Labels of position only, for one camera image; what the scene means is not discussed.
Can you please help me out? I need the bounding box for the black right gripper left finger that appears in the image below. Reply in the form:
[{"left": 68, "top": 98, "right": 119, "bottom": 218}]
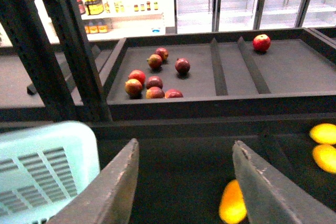
[{"left": 48, "top": 138, "right": 139, "bottom": 223}]

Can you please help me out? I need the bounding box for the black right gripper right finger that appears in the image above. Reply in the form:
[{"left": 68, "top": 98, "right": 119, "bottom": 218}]
[{"left": 233, "top": 141, "right": 335, "bottom": 223}]

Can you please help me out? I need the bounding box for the yellow mango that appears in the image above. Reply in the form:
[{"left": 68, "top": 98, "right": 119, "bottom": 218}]
[{"left": 218, "top": 179, "right": 247, "bottom": 223}]

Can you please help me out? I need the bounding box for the light blue plastic basket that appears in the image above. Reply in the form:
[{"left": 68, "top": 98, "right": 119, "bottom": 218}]
[{"left": 1, "top": 121, "right": 100, "bottom": 223}]

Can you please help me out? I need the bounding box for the yellow lemon on shelf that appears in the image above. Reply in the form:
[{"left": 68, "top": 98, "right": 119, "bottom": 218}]
[
  {"left": 309, "top": 123, "right": 335, "bottom": 145},
  {"left": 312, "top": 144, "right": 335, "bottom": 174}
]

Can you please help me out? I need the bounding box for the red apple pile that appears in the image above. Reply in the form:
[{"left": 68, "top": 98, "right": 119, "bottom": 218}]
[{"left": 124, "top": 47, "right": 183, "bottom": 99}]

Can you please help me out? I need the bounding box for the black produce tray upper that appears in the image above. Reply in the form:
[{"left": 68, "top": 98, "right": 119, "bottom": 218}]
[{"left": 104, "top": 28, "right": 335, "bottom": 120}]

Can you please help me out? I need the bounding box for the red apple alone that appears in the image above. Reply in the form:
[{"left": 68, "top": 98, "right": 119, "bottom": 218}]
[{"left": 253, "top": 34, "right": 271, "bottom": 52}]

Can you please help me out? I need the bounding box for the white bottle shelf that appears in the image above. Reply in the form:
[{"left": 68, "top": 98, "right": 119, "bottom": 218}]
[{"left": 81, "top": 0, "right": 176, "bottom": 41}]

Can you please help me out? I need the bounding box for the glass door refrigerator cabinet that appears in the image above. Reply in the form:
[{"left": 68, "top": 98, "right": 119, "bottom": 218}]
[{"left": 175, "top": 0, "right": 335, "bottom": 34}]

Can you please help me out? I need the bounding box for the black shelf post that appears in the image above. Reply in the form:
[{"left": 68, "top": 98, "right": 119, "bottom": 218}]
[{"left": 0, "top": 0, "right": 113, "bottom": 124}]

